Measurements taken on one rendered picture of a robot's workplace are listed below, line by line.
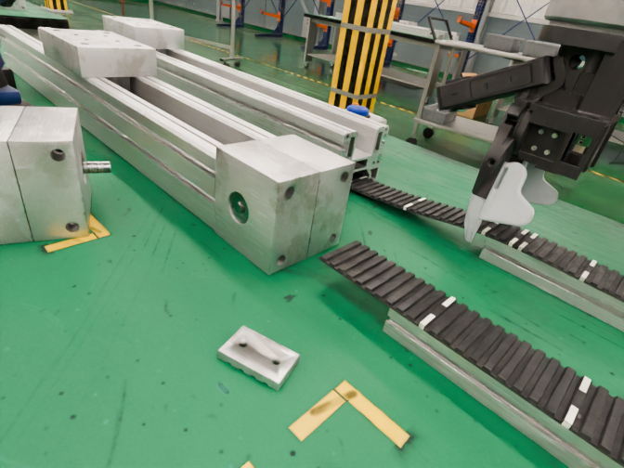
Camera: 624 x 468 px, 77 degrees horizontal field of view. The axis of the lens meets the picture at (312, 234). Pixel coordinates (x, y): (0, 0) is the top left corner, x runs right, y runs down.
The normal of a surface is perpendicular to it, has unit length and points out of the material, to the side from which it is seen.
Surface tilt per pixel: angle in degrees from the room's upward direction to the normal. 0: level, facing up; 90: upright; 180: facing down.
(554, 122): 90
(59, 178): 90
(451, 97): 88
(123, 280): 0
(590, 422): 0
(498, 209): 73
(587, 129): 90
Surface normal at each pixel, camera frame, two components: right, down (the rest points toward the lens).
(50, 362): 0.14, -0.85
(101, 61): 0.70, 0.45
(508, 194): -0.62, 0.02
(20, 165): 0.40, 0.52
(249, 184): -0.70, 0.28
